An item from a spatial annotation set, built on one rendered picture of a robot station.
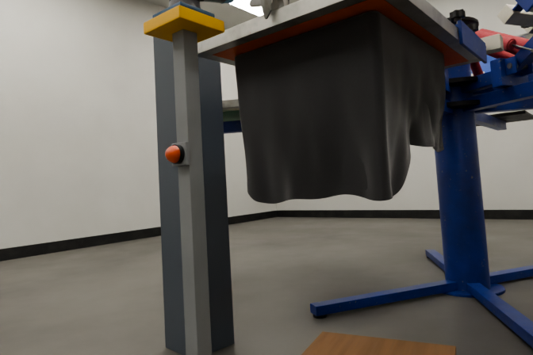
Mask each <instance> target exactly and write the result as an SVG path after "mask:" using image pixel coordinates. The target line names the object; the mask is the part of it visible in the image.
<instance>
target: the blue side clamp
mask: <svg viewBox="0 0 533 355"><path fill-rule="evenodd" d="M455 26H456V27H457V28H458V35H459V43H460V44H461V45H462V46H463V47H464V48H465V49H466V50H467V51H469V52H470V53H472V54H473V55H474V56H476V57H477V58H478V59H479V60H481V61H482V62H483V63H487V55H486V46H485V42H484V41H483V40H482V39H481V38H480V37H479V36H478V35H476V34H475V33H474V32H473V31H472V30H471V29H470V28H469V27H468V26H467V25H466V24H465V23H464V22H463V21H462V20H459V21H458V24H456V25H455Z"/></svg>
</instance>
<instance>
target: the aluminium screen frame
mask: <svg viewBox="0 0 533 355"><path fill-rule="evenodd" d="M364 1H366V0H299V1H297V2H294V3H291V4H289V5H287V6H283V7H282V8H279V9H277V10H274V11H271V12H270V15H269V17H268V18H267V19H265V18H264V16H263V15H262V16H259V17H256V18H254V19H251V20H250V21H246V22H244V23H242V24H239V25H236V26H234V27H231V28H230V29H226V30H225V31H224V32H223V33H221V34H219V35H216V36H213V37H211V38H209V39H207V40H203V41H201V42H199V43H197V55H198V57H202V58H205V59H211V60H214V61H217V62H220V63H226V64H229V65H233V66H235V61H233V60H230V59H225V58H221V57H218V56H215V55H213V54H216V53H218V52H222V51H225V50H227V49H229V48H234V47H236V46H238V45H241V44H245V43H247V42H250V41H252V40H256V39H258V38H261V37H264V36H267V35H270V34H272V33H275V32H278V31H281V30H283V29H287V28H289V27H292V26H295V25H299V24H301V23H303V22H306V21H310V20H312V19H315V18H317V17H321V16H324V15H326V14H329V13H332V12H335V11H337V10H341V9H343V8H346V7H348V6H353V5H354V4H357V3H360V2H364ZM386 1H387V2H388V3H389V4H391V5H392V6H394V7H395V8H397V9H398V10H400V11H401V12H402V13H403V14H405V15H406V16H407V17H409V18H411V19H412V20H413V21H415V22H416V23H417V24H418V25H420V26H421V27H423V28H424V29H426V30H427V31H429V32H430V33H431V34H432V35H434V36H435V37H437V38H438V39H439V40H441V41H442V42H444V43H445V44H446V45H448V46H449V47H450V48H452V49H453V50H455V51H456V52H457V53H458V54H460V55H462V56H463V57H464V58H466V59H467V60H469V61H468V62H464V63H457V64H453V65H449V66H445V69H446V68H450V67H457V66H461V65H465V64H469V63H476V62H480V61H481V60H479V59H478V58H477V57H476V56H474V55H473V54H472V53H470V52H469V51H467V50H466V49H465V48H464V47H463V46H462V45H461V44H460V43H459V35H458V28H457V27H456V26H455V25H454V24H453V23H451V22H450V21H449V20H448V19H447V18H446V17H444V16H443V15H442V14H441V13H440V12H439V11H438V10H437V9H436V8H435V7H434V6H433V5H432V4H430V3H429V2H428V1H427V0H386Z"/></svg>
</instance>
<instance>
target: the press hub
mask: <svg viewBox="0 0 533 355"><path fill-rule="evenodd" d="M462 21H463V22H464V23H465V24H466V25H468V24H474V23H477V25H478V26H479V21H478V19H476V18H474V17H465V18H463V19H462ZM447 69H448V78H449V86H451V91H452V94H446V100H448V101H450V102H447V107H448V108H451V109H453V110H454V114H450V115H444V116H443V119H442V132H443V147H444V150H443V151H440V152H437V151H436V150H435V166H436V176H437V186H438V194H439V213H440V223H441V232H442V241H443V260H444V269H445V279H446V280H449V281H455V282H457V286H458V290H457V291H452V292H444V294H447V295H450V296H459V297H468V298H474V297H473V296H472V295H471V294H470V293H469V292H467V283H481V284H482V285H484V286H485V287H486V288H487V289H489V290H490V291H491V292H493V293H494V294H496V295H497V296H500V295H502V294H504V293H505V288H504V287H503V286H502V285H500V284H497V283H495V284H490V275H489V259H488V251H487V242H486V233H485V216H484V207H483V198H482V190H481V173H480V164H479V155H478V146H477V129H476V120H475V112H474V111H473V112H463V108H466V107H470V106H474V105H480V100H465V101H462V99H465V98H468V97H473V93H462V92H461V86H463V85H465V84H469V83H471V82H476V81H477V80H478V79H477V76H471V69H470V63H469V64H465V65H461V66H457V67H450V68H447Z"/></svg>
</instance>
